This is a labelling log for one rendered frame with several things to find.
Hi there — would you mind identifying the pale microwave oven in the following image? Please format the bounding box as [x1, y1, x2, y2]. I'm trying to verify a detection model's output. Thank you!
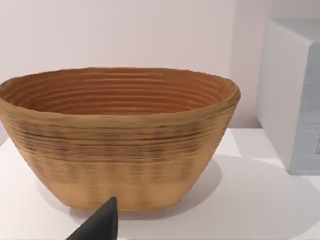
[255, 19, 320, 177]

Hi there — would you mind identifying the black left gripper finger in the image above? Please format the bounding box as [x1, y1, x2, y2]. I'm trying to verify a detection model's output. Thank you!
[68, 196, 119, 240]

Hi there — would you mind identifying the brown woven basket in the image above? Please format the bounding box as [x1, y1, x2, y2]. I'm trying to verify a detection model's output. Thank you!
[0, 66, 242, 213]

